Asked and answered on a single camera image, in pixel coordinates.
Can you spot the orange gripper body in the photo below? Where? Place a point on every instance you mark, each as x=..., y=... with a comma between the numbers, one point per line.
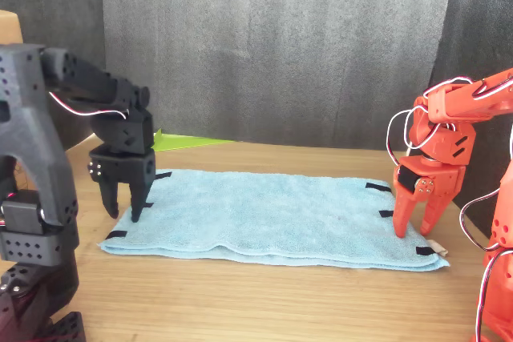
x=445, y=179

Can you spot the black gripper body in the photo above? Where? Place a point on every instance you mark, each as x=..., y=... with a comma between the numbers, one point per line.
x=128, y=167

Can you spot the light blue towel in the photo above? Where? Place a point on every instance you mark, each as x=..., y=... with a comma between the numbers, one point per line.
x=260, y=218

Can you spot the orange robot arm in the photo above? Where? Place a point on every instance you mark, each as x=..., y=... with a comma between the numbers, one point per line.
x=453, y=139

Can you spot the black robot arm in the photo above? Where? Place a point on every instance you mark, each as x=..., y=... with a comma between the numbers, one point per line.
x=28, y=125

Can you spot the light grey foam panel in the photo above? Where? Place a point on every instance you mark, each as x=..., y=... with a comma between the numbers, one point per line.
x=260, y=57

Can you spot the brown cardboard box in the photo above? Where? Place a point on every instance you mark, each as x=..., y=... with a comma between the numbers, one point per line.
x=10, y=29

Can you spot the lime green plastic bracket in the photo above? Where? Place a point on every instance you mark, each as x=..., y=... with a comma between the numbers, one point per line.
x=184, y=142

